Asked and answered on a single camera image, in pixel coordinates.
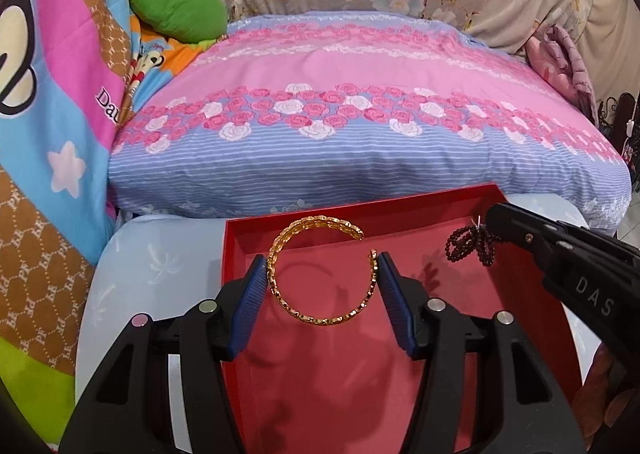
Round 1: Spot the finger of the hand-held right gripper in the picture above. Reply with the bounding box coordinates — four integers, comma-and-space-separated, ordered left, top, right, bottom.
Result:
486, 203, 568, 285

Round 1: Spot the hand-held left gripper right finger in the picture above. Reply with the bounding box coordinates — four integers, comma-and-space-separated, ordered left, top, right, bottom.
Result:
376, 251, 586, 454

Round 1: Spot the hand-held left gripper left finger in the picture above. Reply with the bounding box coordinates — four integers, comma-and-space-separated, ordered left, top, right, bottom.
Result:
59, 254, 273, 454

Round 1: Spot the small dark beaded bracelet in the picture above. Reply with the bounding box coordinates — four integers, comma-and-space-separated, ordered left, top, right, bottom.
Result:
444, 221, 498, 265

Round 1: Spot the gold chain bracelet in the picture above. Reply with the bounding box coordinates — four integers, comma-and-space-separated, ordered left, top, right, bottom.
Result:
267, 216, 378, 325

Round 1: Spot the red jewelry box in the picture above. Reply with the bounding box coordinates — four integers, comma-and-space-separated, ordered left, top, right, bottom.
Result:
222, 183, 583, 454

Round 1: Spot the light blue tablecloth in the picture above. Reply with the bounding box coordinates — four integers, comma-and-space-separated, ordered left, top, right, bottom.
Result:
75, 194, 601, 454

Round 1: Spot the black metal rack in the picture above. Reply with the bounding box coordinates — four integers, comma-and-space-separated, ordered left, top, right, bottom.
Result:
597, 91, 640, 165

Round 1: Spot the pink purple folded cloth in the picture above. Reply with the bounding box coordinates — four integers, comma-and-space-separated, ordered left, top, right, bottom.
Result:
525, 24, 598, 109

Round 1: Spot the pink floral pillow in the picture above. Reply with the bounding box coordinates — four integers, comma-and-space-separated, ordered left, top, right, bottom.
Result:
107, 10, 632, 235

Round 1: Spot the colourful cartoon blanket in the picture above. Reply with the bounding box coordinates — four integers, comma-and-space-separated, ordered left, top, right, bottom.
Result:
0, 0, 231, 435

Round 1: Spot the green cushion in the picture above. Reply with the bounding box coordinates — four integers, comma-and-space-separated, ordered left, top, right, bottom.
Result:
127, 0, 228, 44

